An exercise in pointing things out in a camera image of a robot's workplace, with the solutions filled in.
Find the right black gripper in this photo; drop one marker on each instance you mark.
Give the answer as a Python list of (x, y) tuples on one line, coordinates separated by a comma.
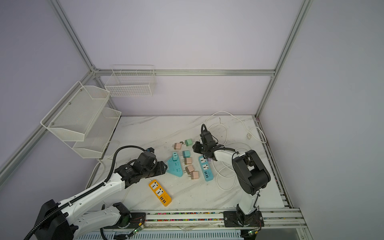
[(196, 149)]

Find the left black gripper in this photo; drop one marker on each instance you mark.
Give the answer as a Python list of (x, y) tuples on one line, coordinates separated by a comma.
[(160, 169)]

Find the blue power strip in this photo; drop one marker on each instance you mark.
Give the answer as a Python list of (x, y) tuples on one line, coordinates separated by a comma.
[(206, 169)]

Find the pink plug orange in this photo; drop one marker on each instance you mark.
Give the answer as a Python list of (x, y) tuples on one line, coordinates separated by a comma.
[(189, 169), (194, 175)]

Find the teal triangular power strip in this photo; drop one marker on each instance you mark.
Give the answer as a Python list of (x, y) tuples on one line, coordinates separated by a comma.
[(174, 167)]

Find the green plug triangular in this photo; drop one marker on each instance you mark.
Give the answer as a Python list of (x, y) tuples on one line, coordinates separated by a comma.
[(175, 156)]

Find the orange power strip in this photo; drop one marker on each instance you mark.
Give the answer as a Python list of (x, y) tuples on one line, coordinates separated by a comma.
[(160, 193)]

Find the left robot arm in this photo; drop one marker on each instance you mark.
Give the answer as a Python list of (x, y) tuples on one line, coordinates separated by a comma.
[(68, 219)]

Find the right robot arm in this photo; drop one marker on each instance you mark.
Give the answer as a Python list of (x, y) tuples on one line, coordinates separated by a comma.
[(250, 172)]

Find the white two-tier mesh shelf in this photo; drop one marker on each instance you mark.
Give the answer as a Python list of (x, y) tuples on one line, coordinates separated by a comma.
[(83, 121)]

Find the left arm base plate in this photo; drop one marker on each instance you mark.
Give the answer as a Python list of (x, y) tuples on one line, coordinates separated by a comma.
[(132, 221)]

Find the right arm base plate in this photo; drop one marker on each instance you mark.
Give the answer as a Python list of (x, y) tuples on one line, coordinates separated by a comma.
[(238, 219)]

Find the white wire basket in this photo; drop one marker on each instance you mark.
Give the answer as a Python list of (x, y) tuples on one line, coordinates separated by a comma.
[(131, 81)]

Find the aluminium front rail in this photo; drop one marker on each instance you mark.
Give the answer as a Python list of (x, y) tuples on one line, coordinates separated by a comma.
[(210, 225)]

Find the aluminium frame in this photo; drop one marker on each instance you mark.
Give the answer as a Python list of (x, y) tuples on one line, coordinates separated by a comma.
[(15, 161)]

